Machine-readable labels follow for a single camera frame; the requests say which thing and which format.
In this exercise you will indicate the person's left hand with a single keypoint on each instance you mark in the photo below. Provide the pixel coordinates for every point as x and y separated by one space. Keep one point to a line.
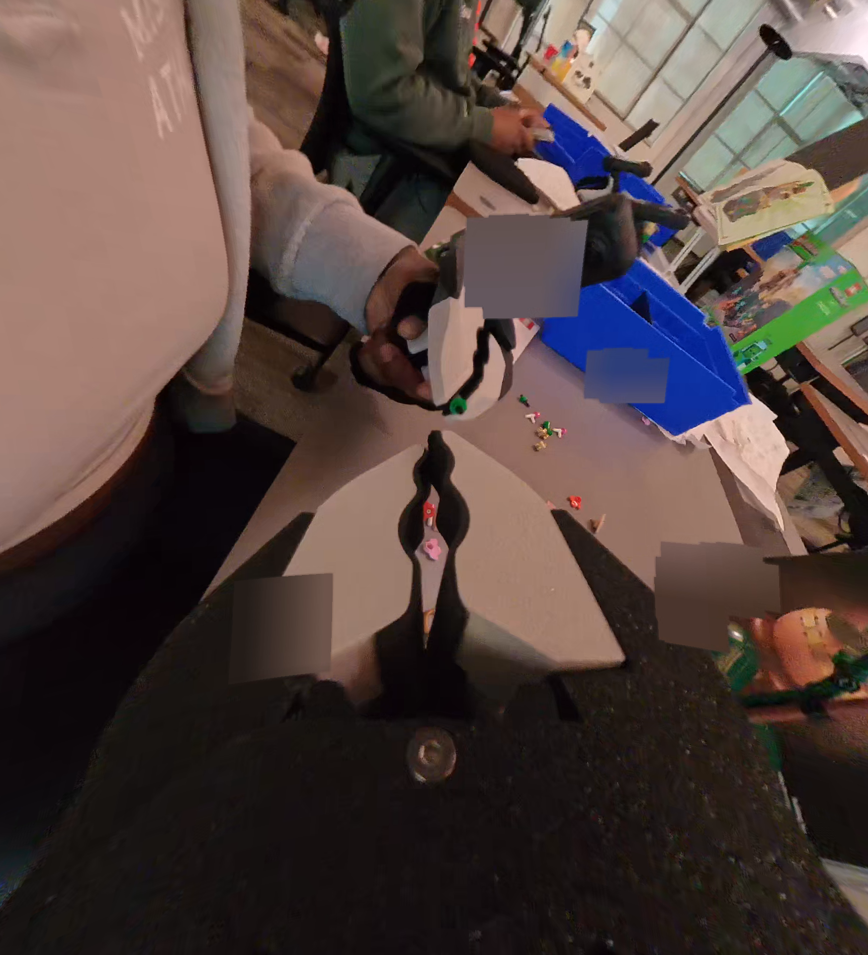
385 298

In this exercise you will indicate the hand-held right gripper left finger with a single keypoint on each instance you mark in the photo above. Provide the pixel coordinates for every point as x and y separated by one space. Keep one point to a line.
359 537

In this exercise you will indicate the person's white sweatshirt torso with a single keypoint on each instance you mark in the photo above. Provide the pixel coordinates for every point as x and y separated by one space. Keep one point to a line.
68 261

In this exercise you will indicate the person's left forearm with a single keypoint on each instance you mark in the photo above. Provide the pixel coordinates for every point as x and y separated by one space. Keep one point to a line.
315 224

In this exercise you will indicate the brick-built orchid in pink pot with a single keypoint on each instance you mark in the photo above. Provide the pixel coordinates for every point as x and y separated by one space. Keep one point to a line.
807 649

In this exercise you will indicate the illustrated instruction booklet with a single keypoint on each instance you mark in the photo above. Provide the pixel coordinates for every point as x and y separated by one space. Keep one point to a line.
769 201

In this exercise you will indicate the black toy set box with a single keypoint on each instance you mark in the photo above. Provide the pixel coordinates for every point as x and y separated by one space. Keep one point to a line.
851 783

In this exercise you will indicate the scattered small brick pieces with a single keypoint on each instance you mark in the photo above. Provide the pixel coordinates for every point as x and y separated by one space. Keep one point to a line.
574 502

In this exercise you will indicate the white shelf with colourful boxes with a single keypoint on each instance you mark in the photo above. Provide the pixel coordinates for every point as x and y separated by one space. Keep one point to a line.
579 86

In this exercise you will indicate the black office chair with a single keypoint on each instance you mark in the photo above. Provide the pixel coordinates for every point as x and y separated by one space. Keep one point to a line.
307 377

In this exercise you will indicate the wood-edged background desk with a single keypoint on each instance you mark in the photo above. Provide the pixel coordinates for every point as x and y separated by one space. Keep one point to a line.
837 395

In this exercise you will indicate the person's dark pants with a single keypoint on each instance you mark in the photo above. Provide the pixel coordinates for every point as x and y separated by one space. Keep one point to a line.
31 656

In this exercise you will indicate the small blue plastic bin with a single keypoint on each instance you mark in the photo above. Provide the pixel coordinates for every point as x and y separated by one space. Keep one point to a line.
564 138

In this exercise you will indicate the green round brick piece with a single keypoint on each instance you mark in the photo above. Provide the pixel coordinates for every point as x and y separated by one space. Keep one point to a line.
458 407

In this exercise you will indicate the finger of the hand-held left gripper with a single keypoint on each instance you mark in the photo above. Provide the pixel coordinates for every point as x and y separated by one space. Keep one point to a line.
492 384
449 351

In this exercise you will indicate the green toy set box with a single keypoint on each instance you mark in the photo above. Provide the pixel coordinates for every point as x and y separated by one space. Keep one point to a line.
814 298

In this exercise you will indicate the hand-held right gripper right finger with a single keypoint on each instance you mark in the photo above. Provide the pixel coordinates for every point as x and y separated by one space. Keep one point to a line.
523 582

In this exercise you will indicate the black floor lamp stand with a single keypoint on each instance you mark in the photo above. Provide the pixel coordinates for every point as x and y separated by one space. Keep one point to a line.
775 41

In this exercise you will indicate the pink flower brick piece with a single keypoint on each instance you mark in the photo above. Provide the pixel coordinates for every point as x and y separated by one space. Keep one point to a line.
432 550

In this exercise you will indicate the large blue plastic bin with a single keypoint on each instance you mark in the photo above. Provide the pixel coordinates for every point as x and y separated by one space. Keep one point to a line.
702 373

